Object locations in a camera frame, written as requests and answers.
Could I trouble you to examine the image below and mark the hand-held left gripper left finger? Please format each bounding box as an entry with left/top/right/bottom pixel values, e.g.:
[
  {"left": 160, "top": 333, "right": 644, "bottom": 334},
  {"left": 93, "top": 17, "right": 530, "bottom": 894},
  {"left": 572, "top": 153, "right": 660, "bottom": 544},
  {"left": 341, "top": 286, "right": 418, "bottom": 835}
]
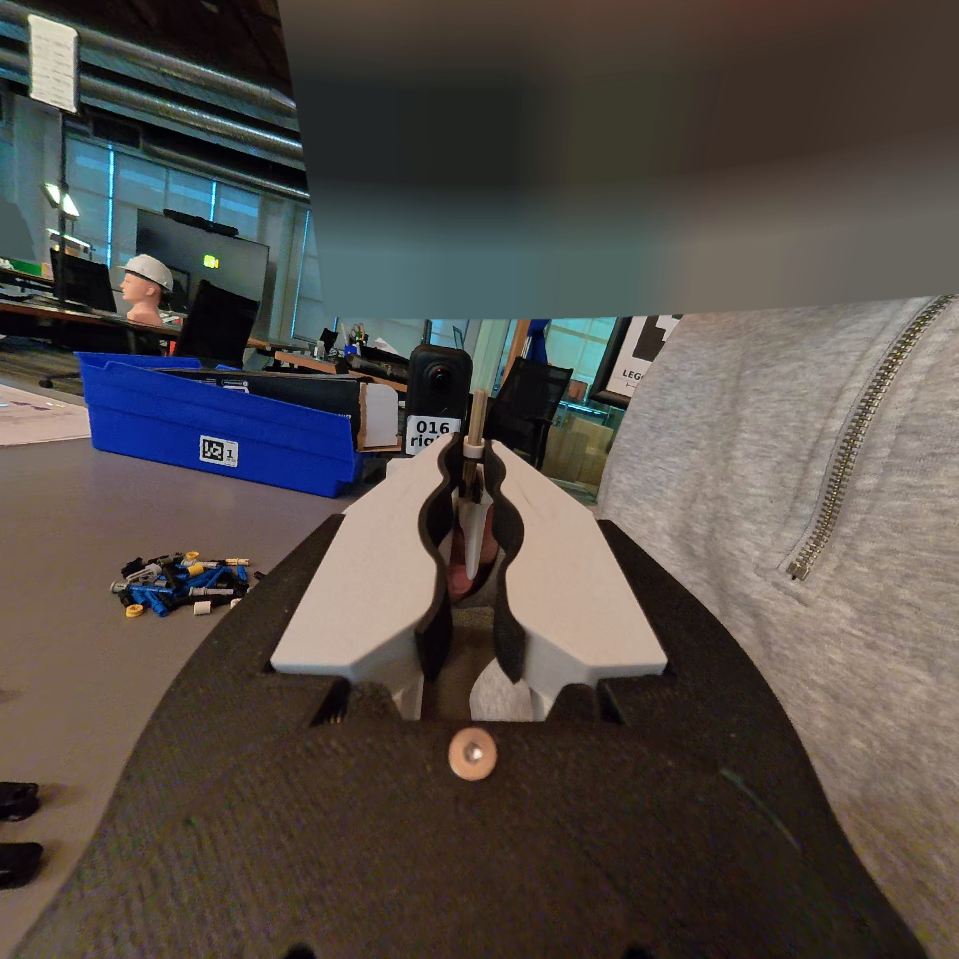
[{"left": 268, "top": 432, "right": 460, "bottom": 722}]

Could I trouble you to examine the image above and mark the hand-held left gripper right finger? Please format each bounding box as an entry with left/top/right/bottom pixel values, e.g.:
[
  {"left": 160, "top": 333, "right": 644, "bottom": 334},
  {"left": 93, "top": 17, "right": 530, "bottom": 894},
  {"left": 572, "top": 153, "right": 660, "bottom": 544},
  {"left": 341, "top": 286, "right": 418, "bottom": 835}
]
[{"left": 481, "top": 440, "right": 669, "bottom": 722}]

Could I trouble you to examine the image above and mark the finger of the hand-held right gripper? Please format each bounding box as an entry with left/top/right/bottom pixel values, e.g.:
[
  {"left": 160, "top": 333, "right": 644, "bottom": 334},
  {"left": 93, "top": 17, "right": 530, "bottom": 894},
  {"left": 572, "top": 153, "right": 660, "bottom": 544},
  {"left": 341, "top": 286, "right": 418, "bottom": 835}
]
[{"left": 457, "top": 490, "right": 491, "bottom": 581}]

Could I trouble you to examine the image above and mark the brown lego axle assembly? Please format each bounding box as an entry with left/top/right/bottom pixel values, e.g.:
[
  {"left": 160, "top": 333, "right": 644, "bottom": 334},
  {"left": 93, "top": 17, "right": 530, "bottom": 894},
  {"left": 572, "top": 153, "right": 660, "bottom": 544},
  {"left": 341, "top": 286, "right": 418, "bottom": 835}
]
[{"left": 461, "top": 389, "right": 492, "bottom": 503}]

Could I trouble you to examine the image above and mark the pile of lego pins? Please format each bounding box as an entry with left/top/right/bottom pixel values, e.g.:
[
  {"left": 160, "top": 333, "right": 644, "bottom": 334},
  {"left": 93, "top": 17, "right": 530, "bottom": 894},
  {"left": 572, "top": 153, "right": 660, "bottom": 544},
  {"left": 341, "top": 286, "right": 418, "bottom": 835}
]
[{"left": 110, "top": 551, "right": 265, "bottom": 620}]

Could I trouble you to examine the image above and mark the black mesh chair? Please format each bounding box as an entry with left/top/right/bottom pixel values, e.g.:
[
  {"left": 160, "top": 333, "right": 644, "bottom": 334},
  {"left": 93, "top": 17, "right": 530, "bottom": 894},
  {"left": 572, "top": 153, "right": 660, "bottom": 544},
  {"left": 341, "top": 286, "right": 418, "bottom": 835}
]
[
  {"left": 173, "top": 279, "right": 260, "bottom": 370},
  {"left": 490, "top": 357, "right": 575, "bottom": 472}
]

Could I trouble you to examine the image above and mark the black cardboard box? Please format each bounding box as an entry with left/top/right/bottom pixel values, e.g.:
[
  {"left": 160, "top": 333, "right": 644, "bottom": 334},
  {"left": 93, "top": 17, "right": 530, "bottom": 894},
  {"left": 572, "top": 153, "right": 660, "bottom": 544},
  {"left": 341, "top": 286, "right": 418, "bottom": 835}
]
[{"left": 156, "top": 366, "right": 403, "bottom": 455}]

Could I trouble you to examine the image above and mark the person's grey zip sweatshirt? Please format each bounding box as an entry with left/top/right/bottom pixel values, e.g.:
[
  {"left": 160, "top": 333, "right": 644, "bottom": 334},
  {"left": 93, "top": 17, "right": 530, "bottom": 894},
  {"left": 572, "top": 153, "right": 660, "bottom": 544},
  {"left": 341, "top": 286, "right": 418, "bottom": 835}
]
[{"left": 595, "top": 294, "right": 959, "bottom": 959}]

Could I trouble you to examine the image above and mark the framed black white poster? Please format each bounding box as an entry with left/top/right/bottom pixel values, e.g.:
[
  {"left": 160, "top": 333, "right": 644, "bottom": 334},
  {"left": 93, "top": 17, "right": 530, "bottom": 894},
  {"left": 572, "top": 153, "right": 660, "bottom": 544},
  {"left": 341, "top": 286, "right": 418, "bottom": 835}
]
[{"left": 590, "top": 315, "right": 684, "bottom": 411}]

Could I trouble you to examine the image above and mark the blue storage bin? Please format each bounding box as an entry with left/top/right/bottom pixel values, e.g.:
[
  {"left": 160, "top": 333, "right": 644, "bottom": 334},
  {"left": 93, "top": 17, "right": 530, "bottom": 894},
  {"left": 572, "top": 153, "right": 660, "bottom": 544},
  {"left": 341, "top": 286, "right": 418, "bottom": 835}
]
[{"left": 75, "top": 350, "right": 368, "bottom": 500}]

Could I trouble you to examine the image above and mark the large black monitor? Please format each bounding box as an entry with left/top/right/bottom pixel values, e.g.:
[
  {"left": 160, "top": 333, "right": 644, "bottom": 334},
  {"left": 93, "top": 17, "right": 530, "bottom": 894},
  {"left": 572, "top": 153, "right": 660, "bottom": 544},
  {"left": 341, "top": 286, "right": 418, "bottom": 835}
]
[{"left": 135, "top": 207, "right": 271, "bottom": 317}]

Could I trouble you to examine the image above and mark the mannequin head with hard hat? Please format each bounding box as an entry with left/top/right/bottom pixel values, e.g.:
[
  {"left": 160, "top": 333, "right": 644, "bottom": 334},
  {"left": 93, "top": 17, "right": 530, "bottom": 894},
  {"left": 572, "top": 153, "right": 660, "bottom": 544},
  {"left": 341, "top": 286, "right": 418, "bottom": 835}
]
[{"left": 117, "top": 253, "right": 175, "bottom": 328}]

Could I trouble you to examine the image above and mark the printed paper sheet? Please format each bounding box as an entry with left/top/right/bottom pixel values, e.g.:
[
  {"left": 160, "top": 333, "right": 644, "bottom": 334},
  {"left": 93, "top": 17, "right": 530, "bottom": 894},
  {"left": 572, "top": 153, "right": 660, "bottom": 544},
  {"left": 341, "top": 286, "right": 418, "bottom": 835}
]
[{"left": 0, "top": 384, "right": 92, "bottom": 448}]

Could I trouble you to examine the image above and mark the white sign on pole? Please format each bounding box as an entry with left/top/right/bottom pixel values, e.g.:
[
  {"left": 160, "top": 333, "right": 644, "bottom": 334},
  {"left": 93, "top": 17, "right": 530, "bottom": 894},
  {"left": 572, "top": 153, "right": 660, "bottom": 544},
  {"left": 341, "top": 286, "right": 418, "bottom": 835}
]
[{"left": 27, "top": 13, "right": 80, "bottom": 115}]

